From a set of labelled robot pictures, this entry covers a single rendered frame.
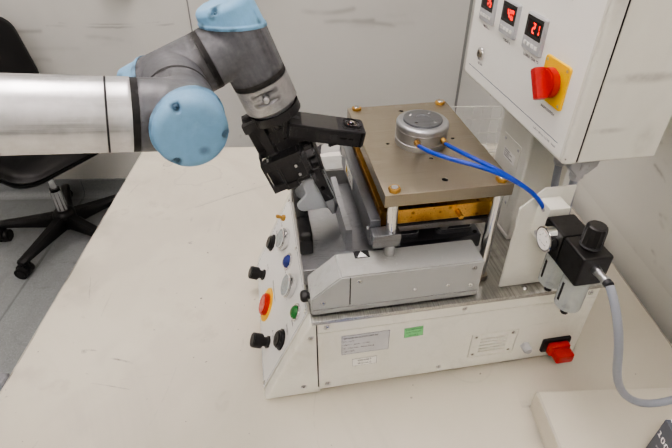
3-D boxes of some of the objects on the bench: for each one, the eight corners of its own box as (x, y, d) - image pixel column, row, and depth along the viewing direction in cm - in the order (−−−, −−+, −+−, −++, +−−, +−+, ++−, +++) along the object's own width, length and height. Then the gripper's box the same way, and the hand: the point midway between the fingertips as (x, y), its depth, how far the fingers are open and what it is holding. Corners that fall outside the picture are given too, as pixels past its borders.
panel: (258, 264, 104) (290, 196, 95) (264, 388, 80) (309, 312, 71) (249, 262, 103) (281, 193, 94) (253, 387, 79) (296, 310, 70)
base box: (490, 233, 113) (505, 171, 103) (582, 372, 83) (616, 302, 73) (258, 259, 106) (250, 194, 96) (266, 422, 76) (256, 352, 66)
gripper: (240, 106, 72) (295, 209, 84) (240, 135, 64) (301, 243, 77) (293, 84, 71) (341, 191, 84) (300, 110, 64) (351, 223, 76)
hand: (335, 204), depth 79 cm, fingers closed, pressing on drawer
